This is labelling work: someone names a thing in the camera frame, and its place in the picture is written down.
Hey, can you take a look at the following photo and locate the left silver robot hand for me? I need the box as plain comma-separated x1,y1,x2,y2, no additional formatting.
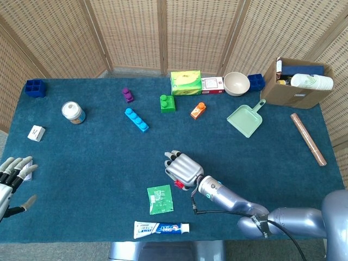
0,156,39,222

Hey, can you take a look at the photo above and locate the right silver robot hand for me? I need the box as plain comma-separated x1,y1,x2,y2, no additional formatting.
164,150,204,191

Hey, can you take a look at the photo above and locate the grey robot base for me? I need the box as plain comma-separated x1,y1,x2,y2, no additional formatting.
108,240,226,261

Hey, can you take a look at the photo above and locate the stack of paper cups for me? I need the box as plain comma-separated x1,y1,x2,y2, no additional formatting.
290,73,334,91

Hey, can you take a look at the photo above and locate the white flat pack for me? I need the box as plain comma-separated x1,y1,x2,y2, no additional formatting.
23,160,34,182

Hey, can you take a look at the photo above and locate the green sachet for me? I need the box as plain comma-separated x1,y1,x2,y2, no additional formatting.
146,184,174,216

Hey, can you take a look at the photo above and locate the small white cube box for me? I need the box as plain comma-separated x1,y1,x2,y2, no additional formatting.
27,125,46,142

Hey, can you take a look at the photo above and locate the orange sloped one-stud block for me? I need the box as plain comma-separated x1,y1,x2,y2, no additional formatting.
190,102,207,120

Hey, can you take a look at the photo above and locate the blue white toothpaste tube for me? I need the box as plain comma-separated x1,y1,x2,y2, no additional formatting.
133,220,190,240

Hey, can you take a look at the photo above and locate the green two-stud block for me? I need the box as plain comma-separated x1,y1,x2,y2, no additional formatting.
159,94,176,114

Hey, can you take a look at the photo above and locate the light blue four-stud block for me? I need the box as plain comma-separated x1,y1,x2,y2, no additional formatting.
124,107,150,134

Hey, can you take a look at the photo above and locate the light green dustpan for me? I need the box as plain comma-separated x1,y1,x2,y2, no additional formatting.
226,98,267,139

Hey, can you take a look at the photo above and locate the blue carpet table cover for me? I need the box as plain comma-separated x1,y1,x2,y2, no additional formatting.
0,78,345,244

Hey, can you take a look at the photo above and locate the green tissue pack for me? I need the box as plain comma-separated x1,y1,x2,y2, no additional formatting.
170,70,203,96

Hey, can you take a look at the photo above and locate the clear jar white lid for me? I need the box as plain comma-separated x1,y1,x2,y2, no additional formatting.
61,101,86,125

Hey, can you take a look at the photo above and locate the blue compartment box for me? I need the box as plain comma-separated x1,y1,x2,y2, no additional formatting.
24,79,47,98

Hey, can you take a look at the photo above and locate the red and white box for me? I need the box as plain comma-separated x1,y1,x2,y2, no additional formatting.
201,76,225,95

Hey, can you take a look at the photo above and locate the small purple two-stud block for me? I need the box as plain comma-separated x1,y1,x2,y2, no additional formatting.
121,87,135,104

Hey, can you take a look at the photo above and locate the beige bowl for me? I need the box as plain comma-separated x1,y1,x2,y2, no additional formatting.
223,71,251,97

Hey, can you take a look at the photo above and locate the dark blue lego block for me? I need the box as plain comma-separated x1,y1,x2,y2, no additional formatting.
247,73,266,92

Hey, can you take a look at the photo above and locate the cardboard box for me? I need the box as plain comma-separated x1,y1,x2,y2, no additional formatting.
260,57,335,110

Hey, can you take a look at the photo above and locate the brown cork roll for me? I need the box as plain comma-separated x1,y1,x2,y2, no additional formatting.
290,113,327,167

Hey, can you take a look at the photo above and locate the wicker folding screen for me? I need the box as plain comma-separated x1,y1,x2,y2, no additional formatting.
0,0,348,175

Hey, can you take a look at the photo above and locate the dark blue flat box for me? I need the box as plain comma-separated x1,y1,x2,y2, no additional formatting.
281,64,326,77

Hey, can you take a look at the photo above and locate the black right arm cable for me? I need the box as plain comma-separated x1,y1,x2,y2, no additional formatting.
191,187,309,261

